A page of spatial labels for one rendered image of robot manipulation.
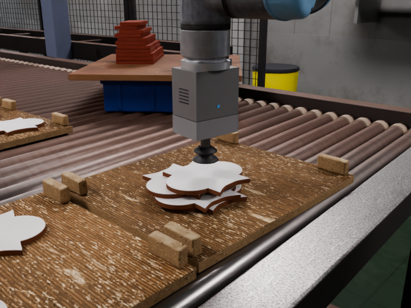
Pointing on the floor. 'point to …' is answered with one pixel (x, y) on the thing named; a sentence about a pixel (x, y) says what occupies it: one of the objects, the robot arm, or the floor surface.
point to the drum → (280, 76)
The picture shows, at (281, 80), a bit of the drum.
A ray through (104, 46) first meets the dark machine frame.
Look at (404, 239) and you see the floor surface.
